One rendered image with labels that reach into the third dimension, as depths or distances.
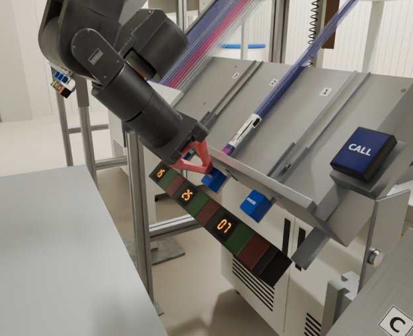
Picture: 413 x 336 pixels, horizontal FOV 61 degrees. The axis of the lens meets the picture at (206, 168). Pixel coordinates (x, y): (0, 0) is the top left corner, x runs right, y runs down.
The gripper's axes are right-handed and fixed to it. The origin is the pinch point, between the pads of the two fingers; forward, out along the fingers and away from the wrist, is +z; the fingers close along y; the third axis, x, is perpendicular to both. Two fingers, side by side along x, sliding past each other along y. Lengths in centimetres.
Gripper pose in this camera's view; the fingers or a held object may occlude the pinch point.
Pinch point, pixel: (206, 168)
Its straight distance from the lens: 52.7
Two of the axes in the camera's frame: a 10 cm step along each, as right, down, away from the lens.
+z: 6.0, 5.5, 5.8
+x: -6.3, 7.7, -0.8
